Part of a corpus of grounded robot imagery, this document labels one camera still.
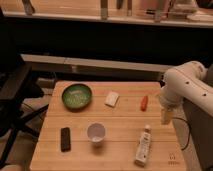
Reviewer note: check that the orange carrot toy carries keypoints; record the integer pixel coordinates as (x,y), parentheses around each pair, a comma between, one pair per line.
(144,103)

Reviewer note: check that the white sponge block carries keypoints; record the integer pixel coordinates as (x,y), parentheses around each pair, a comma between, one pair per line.
(111,99)

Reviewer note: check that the white tube bottle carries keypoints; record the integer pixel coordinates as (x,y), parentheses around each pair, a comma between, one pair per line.
(143,147)

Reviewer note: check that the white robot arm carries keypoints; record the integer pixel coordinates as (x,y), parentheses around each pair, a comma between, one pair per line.
(185,81)

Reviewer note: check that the green bowl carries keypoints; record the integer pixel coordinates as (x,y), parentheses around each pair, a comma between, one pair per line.
(76,96)

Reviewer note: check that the black office chair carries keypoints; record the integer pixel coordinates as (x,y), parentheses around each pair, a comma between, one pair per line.
(17,82)

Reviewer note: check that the black remote control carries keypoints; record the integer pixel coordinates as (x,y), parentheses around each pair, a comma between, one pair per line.
(65,139)

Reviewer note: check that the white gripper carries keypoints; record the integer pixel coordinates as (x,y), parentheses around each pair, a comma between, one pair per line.
(166,115)

